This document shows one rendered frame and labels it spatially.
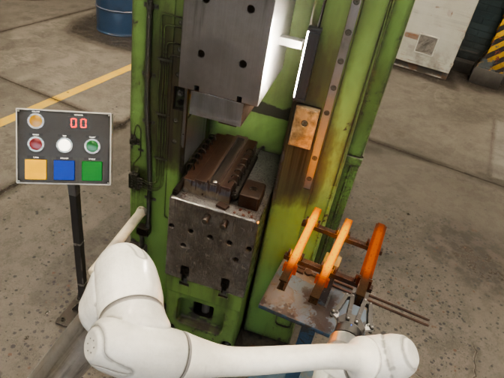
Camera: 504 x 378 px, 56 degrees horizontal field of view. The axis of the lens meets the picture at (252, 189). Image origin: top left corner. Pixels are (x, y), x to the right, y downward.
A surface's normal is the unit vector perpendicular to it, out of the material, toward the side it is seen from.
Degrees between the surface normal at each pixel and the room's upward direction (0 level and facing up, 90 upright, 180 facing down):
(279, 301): 0
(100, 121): 60
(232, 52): 90
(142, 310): 20
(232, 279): 90
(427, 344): 0
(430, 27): 90
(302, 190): 90
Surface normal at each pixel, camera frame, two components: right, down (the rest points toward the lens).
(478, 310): 0.15, -0.80
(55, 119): 0.22, 0.11
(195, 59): -0.26, 0.53
